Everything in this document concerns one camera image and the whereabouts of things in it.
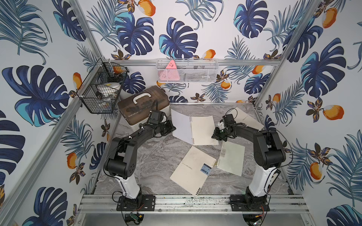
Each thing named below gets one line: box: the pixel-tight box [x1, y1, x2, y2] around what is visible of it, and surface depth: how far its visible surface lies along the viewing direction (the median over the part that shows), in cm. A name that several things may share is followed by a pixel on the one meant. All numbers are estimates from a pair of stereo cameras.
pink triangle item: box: [159, 59, 181, 81], surface depth 92 cm
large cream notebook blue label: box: [169, 145, 217, 197], surface depth 88 cm
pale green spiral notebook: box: [216, 140, 246, 177], surface depth 92 cm
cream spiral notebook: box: [171, 108, 220, 146], surface depth 109 cm
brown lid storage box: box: [117, 85, 171, 126], surface depth 99 cm
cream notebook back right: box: [227, 106, 265, 130], surface depth 116 cm
